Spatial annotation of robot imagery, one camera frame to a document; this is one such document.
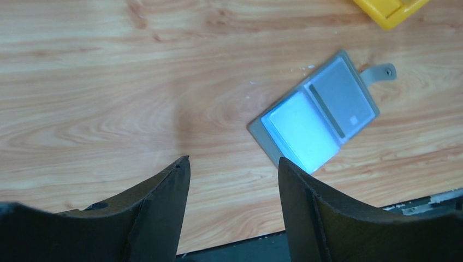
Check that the yellow plastic bin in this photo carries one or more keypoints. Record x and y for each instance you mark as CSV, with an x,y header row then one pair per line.
x,y
389,13

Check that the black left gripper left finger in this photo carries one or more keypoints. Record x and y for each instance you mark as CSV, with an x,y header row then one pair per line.
x,y
142,223

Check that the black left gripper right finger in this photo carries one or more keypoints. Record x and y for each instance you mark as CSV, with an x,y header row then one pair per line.
x,y
324,224

